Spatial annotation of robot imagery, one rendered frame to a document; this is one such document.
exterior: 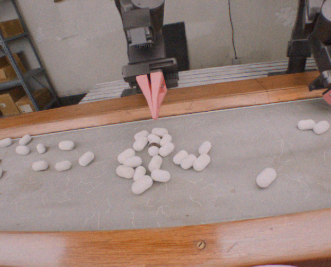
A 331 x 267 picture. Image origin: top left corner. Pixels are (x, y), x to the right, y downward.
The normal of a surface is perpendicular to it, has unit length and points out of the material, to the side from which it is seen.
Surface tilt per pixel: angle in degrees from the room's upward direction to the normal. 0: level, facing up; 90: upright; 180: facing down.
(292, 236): 0
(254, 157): 0
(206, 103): 45
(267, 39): 90
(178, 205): 0
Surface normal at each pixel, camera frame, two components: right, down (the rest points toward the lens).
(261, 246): -0.17, -0.81
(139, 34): -0.06, 0.36
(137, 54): -0.14, -0.25
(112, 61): -0.08, 0.58
